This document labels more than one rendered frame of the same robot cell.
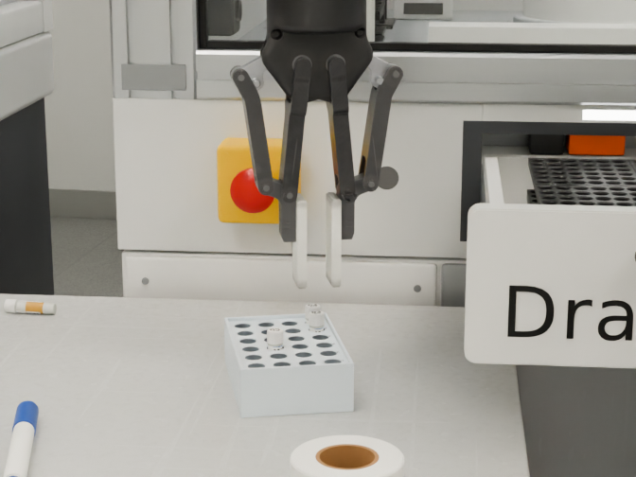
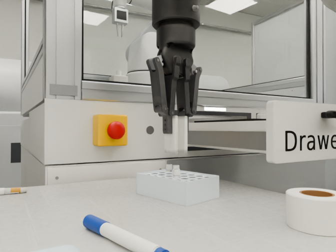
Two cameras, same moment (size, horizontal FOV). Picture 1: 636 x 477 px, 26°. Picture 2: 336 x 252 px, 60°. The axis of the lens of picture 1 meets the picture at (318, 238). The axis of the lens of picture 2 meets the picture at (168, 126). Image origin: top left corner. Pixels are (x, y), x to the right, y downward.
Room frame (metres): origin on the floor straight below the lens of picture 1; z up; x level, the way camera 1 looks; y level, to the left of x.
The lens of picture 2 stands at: (0.59, 0.33, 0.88)
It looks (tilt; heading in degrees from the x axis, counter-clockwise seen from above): 1 degrees up; 325
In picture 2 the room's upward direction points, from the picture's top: straight up
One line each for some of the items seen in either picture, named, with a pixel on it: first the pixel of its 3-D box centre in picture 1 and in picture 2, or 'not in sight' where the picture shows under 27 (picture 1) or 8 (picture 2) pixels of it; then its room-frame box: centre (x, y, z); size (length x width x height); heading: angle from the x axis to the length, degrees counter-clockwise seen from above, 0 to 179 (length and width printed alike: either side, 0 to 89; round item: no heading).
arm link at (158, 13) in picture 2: not in sight; (174, 14); (1.05, 0.00, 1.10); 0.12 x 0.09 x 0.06; 9
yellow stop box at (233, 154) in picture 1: (258, 181); (110, 130); (1.23, 0.05, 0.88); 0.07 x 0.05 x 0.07; 84
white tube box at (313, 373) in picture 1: (286, 362); (176, 184); (1.01, 0.02, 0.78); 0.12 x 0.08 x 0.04; 9
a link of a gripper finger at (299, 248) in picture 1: (299, 240); (171, 134); (1.04, 0.01, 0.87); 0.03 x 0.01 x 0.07; 9
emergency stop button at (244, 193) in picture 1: (254, 188); (115, 130); (1.19, 0.06, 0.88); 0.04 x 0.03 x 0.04; 84
